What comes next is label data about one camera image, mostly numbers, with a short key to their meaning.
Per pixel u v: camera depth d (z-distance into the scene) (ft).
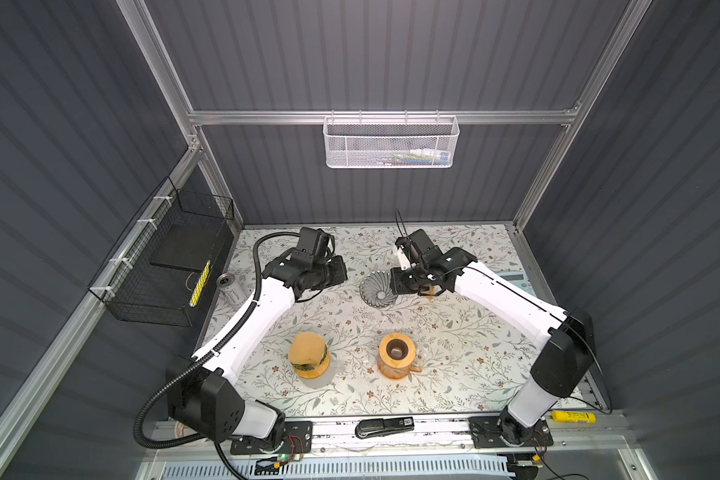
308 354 2.53
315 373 2.47
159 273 2.38
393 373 2.76
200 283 2.32
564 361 1.42
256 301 1.58
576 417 2.47
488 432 2.38
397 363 2.51
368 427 2.32
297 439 2.37
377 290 2.81
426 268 1.99
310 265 1.95
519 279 3.35
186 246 2.49
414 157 3.03
